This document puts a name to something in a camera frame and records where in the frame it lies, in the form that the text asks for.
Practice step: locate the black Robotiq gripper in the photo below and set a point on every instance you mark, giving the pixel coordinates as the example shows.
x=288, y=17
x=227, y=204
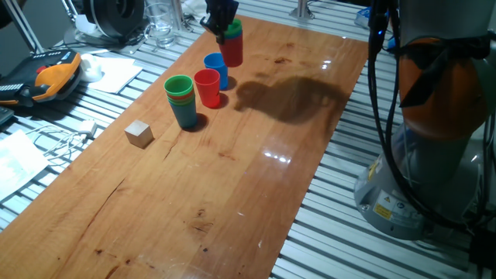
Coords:
x=222, y=9

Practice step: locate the red plastic cup with print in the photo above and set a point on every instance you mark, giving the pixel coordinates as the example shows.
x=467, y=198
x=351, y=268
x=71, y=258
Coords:
x=182, y=97

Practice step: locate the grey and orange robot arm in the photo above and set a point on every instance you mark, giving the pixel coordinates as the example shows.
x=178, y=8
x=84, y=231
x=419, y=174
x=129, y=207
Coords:
x=438, y=97

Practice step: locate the white crumpled cloth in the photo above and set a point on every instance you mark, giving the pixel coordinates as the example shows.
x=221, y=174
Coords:
x=193, y=7

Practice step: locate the clear glass beaker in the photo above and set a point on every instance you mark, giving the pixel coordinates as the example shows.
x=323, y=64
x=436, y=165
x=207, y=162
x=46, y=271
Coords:
x=159, y=23

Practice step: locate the black round spool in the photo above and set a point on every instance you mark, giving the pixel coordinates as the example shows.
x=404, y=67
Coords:
x=116, y=17

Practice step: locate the white paper sheet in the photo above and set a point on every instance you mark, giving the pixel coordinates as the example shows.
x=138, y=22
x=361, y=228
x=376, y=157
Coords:
x=116, y=73
x=17, y=162

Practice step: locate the light wooden block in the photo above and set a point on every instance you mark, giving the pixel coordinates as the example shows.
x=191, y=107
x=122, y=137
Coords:
x=138, y=133

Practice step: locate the white rounded object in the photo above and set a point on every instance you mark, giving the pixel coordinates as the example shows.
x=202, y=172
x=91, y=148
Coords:
x=91, y=69

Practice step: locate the blue tissue pack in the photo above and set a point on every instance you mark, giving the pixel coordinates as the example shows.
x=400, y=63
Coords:
x=364, y=17

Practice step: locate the white charger adapter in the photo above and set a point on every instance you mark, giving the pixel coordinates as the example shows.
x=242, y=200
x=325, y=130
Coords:
x=88, y=128

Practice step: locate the orange and black teach pendant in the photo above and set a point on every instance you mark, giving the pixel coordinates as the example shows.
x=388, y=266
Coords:
x=54, y=75

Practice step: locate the grey metal bar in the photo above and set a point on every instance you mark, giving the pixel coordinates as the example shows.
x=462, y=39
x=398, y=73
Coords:
x=23, y=25

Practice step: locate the black computer keyboard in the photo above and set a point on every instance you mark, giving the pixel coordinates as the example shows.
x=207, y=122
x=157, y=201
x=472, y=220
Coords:
x=4, y=115

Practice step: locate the silver frame post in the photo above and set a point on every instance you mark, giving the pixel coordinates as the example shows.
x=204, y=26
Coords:
x=177, y=15

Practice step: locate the aluminium frame post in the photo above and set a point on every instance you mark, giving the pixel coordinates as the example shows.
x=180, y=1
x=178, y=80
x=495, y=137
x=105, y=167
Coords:
x=302, y=9

